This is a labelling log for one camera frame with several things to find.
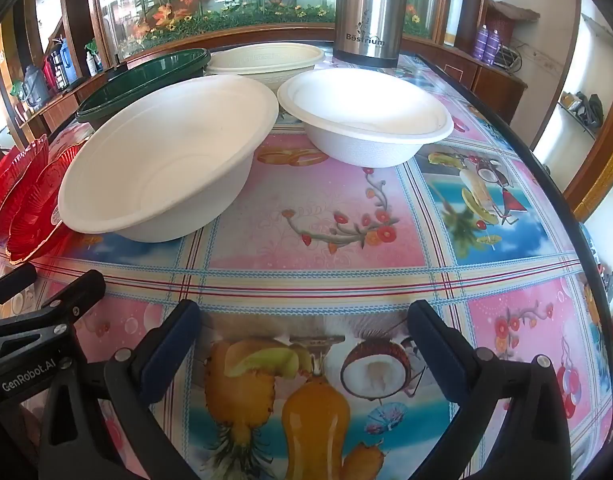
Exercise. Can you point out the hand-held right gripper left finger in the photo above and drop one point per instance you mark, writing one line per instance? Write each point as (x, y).
(181, 330)

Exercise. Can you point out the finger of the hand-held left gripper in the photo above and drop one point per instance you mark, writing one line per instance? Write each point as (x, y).
(36, 320)
(9, 285)

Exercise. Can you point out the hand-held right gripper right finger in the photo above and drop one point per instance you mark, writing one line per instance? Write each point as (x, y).
(431, 340)

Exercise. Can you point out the red glass plate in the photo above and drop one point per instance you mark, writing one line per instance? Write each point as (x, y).
(36, 210)
(6, 185)

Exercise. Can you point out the white paper bowl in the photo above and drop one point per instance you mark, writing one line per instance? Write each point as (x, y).
(176, 160)
(366, 110)

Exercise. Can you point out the dark green bowl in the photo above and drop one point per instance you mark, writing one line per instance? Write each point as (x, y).
(136, 80)

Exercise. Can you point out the cream paper bowl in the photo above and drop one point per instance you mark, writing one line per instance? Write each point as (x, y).
(266, 60)

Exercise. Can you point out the printed fruit tablecloth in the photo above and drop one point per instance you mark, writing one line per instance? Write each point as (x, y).
(311, 260)

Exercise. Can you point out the wooden sideboard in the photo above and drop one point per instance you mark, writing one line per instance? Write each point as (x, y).
(61, 105)

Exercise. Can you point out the grey-blue flask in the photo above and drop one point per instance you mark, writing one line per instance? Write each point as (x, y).
(35, 87)

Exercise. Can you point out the red flask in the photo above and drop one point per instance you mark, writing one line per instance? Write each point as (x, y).
(49, 72)

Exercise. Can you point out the black airpot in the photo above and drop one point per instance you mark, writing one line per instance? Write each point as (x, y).
(60, 62)

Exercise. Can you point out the white bottle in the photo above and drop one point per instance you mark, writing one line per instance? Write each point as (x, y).
(93, 60)

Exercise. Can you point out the dark cloth bundle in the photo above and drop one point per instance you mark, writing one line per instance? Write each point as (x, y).
(584, 107)

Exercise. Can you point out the purple bottle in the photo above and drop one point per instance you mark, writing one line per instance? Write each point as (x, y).
(482, 42)
(494, 45)

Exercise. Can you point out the red woven basket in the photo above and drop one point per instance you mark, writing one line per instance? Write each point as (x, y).
(501, 22)

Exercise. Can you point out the stainless steel airpot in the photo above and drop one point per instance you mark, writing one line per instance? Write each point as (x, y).
(366, 15)

